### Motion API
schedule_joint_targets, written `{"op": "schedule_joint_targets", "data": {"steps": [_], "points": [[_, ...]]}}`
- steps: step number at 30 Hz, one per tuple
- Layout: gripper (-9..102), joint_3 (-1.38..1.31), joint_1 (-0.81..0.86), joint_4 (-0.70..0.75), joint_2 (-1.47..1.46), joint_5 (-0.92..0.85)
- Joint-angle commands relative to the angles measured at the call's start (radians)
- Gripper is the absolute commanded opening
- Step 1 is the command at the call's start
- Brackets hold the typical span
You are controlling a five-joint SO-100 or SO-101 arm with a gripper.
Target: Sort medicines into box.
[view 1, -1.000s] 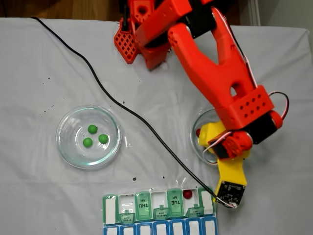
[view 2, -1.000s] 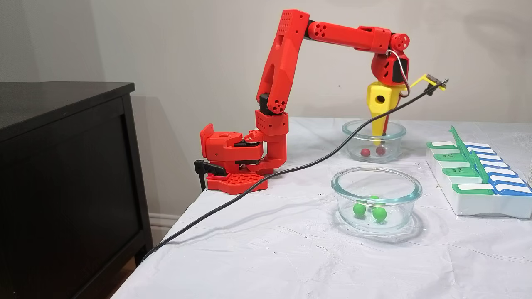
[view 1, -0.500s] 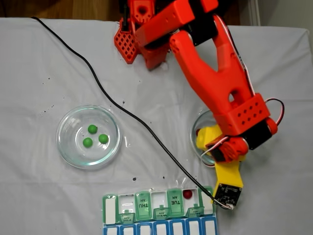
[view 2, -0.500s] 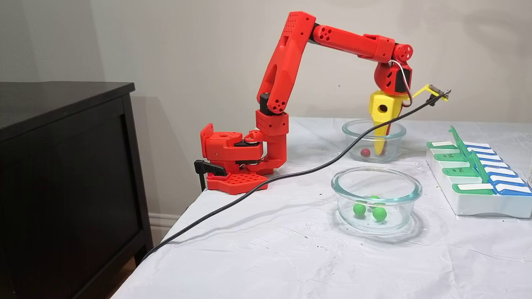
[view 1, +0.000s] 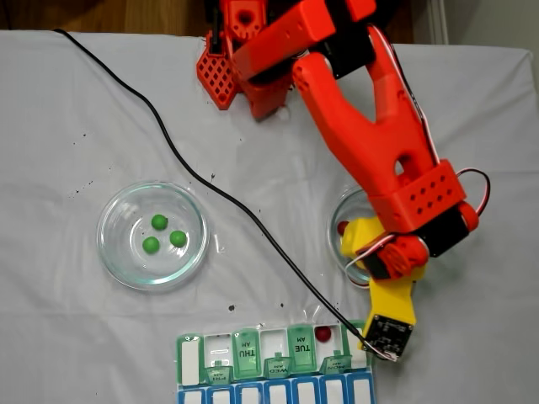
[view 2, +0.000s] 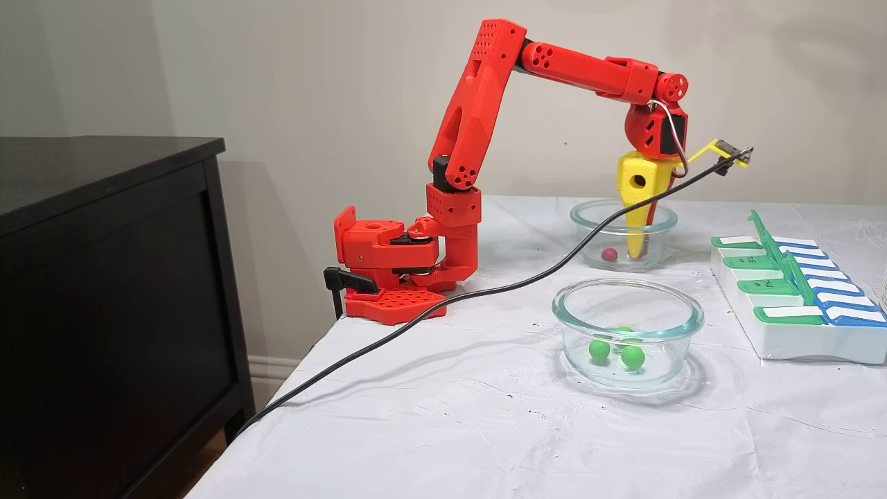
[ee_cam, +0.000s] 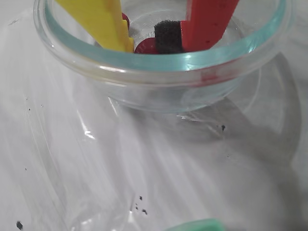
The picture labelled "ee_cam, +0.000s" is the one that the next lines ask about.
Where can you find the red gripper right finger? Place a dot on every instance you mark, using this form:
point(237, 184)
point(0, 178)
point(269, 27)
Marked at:
point(204, 24)

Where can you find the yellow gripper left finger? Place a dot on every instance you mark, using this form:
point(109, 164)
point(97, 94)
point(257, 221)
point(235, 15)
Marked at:
point(96, 21)

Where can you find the white weekly pill organizer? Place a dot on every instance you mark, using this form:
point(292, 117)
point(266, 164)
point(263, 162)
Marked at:
point(197, 225)

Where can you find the clear glass bowl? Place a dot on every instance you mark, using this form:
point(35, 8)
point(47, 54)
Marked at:
point(144, 62)

